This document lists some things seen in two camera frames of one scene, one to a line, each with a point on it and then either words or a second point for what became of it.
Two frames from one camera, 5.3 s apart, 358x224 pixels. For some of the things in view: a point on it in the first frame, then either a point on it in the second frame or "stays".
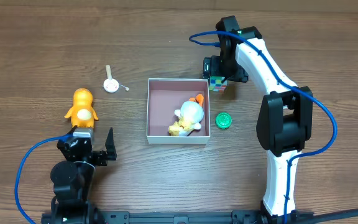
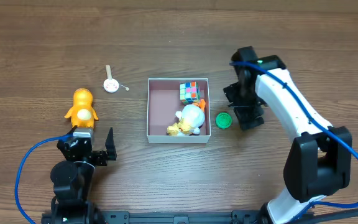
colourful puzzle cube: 216,84 -> 189,92
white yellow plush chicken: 190,116 stays
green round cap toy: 224,120 stays
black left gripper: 92,156 stays
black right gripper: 214,73 -> 247,111
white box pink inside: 165,96 stays
